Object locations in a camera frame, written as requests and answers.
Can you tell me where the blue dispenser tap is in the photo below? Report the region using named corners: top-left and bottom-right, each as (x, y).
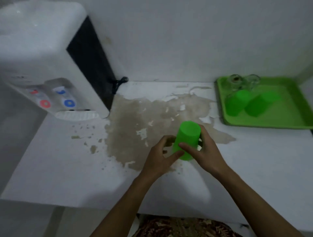
top-left (54, 87), bottom-right (76, 108)

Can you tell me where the person's left hand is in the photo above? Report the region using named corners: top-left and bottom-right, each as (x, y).
top-left (140, 135), bottom-right (185, 181)

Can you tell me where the clear drinking glass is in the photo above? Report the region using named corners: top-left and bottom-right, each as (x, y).
top-left (245, 74), bottom-right (261, 91)
top-left (226, 74), bottom-right (245, 92)

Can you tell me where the brown patterned garment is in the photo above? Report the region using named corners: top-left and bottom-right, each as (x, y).
top-left (133, 214), bottom-right (243, 237)

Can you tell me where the green plastic cup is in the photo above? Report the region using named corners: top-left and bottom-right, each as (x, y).
top-left (172, 121), bottom-right (201, 161)
top-left (244, 91), bottom-right (282, 118)
top-left (225, 89), bottom-right (252, 117)

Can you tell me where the person's right forearm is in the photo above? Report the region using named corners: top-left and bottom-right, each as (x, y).
top-left (215, 165), bottom-right (300, 237)

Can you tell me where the white water dispenser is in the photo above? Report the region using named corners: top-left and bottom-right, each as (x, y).
top-left (0, 2), bottom-right (117, 122)

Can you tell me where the red dispenser tap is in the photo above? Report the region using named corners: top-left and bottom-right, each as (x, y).
top-left (29, 89), bottom-right (52, 109)

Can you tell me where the black power cable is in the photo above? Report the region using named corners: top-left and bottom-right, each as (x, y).
top-left (112, 76), bottom-right (129, 95)

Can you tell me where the green plastic tray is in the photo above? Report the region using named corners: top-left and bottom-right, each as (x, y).
top-left (214, 76), bottom-right (313, 129)

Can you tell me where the person's right hand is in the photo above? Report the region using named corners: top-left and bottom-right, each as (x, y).
top-left (179, 124), bottom-right (229, 175)

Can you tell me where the person's left forearm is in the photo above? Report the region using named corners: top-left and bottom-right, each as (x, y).
top-left (90, 171), bottom-right (162, 237)

